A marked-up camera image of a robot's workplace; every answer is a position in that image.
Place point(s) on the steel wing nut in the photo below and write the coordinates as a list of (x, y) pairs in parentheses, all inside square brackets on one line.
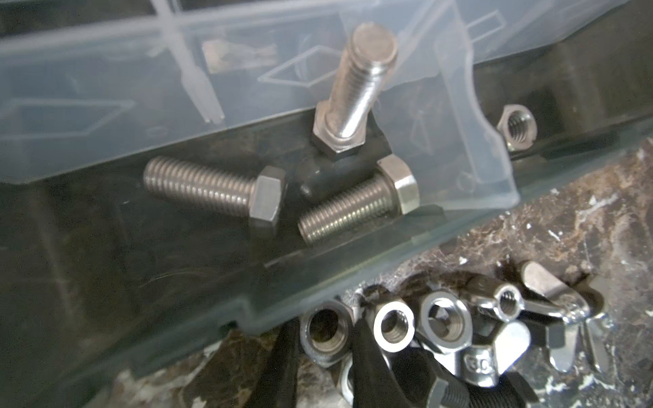
[(553, 312)]

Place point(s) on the steel hex bolt upright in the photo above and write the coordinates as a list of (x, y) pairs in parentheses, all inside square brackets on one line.
[(368, 60)]

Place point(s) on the clear plastic organizer box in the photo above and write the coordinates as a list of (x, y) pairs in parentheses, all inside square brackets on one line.
[(99, 276)]

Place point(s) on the steel hex nut large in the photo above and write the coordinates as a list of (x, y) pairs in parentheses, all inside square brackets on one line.
[(443, 322)]

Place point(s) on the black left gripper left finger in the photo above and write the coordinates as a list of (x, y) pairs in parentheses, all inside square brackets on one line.
[(277, 383)]

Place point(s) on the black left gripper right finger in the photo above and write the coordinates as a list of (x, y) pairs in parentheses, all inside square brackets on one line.
[(374, 384)]

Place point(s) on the steel hex nut in box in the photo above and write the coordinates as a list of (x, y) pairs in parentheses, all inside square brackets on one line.
[(518, 126)]

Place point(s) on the steel hex bolt right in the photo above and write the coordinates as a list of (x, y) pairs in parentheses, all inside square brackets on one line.
[(392, 189)]

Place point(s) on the steel hex nut bright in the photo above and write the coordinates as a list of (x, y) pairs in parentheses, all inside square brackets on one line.
[(393, 324)]

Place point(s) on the steel hex bolt left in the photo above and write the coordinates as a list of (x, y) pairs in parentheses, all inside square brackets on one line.
[(258, 199)]

